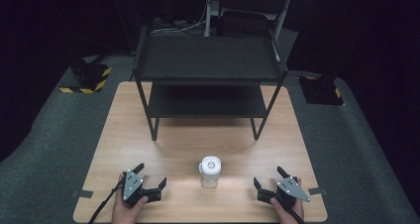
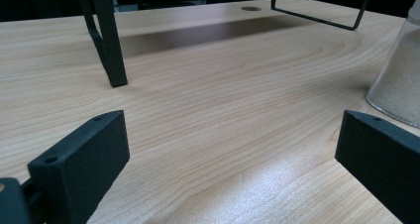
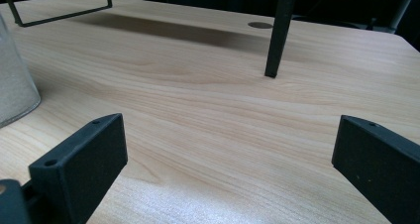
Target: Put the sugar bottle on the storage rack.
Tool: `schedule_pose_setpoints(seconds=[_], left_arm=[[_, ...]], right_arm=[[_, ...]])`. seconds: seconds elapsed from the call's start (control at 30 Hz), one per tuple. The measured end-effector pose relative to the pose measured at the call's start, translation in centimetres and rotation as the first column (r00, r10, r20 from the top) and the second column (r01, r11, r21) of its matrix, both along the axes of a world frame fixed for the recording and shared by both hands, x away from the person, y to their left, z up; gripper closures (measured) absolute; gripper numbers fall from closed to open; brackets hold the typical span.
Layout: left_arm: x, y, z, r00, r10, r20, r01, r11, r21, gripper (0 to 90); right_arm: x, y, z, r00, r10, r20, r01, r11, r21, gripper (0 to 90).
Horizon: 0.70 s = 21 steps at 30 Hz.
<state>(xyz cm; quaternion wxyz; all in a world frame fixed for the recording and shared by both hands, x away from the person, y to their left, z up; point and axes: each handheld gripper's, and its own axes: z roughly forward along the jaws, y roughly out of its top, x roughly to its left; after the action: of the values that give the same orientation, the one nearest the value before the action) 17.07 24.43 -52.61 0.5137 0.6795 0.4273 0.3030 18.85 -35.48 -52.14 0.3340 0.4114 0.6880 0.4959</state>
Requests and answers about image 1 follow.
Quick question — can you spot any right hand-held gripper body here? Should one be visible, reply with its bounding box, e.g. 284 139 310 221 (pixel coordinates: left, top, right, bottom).
257 176 312 209

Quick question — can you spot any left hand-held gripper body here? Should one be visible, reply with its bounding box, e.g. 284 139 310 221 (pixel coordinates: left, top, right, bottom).
122 169 163 208

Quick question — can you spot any person's right hand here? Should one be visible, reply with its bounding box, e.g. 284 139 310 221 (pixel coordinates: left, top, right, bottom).
269 178 305 224

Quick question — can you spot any person's left hand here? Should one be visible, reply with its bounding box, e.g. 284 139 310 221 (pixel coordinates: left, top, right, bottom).
111 173 150 224

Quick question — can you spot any grey tape strip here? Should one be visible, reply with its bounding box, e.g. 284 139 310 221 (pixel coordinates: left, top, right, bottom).
308 186 328 196
71 189 95 199

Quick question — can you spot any white lidded cup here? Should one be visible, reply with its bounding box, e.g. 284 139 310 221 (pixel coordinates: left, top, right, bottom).
198 156 223 189

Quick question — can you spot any black yellow striped stand base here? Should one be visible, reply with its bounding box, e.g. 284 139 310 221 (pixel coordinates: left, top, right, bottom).
298 72 346 106
58 56 113 95

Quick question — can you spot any black two-tier shelf rack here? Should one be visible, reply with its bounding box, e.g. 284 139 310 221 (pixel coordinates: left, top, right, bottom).
132 25 289 142

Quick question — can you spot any black box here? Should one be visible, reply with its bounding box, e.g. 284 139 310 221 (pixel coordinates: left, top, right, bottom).
219 10 270 38

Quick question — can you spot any white metal stand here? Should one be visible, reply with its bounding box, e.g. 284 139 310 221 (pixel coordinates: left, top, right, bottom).
203 0 321 40

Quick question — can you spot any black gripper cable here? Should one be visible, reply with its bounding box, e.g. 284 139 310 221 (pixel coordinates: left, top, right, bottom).
286 206 306 224
87 175 128 224

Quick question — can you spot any white floor cable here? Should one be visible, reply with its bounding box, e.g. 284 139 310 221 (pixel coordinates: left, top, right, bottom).
151 4 208 34

